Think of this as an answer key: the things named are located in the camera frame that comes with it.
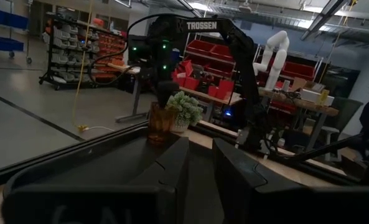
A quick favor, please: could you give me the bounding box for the white power cable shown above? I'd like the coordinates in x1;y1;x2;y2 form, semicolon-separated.
86;125;115;133

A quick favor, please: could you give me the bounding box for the amber ribbed glass cup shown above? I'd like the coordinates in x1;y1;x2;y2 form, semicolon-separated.
147;101;176;146

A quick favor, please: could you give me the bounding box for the grey desk leg frame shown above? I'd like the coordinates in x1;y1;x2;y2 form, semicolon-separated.
114;72;149;123

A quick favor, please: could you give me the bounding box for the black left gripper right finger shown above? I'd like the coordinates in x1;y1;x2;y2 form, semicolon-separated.
212;138;301;224

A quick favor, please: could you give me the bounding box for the yellow extension cable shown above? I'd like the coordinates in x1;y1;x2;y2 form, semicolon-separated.
71;0;94;132

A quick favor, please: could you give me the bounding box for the brown cardboard box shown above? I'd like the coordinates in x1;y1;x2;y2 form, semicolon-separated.
291;77;309;92

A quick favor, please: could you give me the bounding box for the cart with blue bins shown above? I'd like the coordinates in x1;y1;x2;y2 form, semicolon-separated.
0;1;33;65

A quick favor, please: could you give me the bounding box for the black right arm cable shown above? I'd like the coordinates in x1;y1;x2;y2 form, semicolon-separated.
86;14;162;87

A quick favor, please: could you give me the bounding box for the black rack with parts bins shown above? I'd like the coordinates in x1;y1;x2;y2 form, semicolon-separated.
38;11;128;91

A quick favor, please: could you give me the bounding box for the black aluminium table frame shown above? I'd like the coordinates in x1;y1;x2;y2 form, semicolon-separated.
0;119;369;191

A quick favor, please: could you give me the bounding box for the wooden workbench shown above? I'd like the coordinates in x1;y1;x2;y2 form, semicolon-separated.
258;87;340;154

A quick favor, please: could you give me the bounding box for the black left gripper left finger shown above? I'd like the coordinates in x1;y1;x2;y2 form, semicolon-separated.
134;137;190;224

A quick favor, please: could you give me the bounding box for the small green potted plant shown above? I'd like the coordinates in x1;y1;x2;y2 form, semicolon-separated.
165;90;204;133

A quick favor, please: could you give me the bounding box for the black rectangular serving tray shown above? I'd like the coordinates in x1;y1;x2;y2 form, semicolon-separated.
2;124;215;224

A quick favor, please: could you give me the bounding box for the shelf with red bins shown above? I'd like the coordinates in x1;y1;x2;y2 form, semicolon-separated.
170;39;316;98

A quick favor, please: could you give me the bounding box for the white box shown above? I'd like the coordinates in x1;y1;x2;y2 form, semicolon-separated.
298;88;335;108

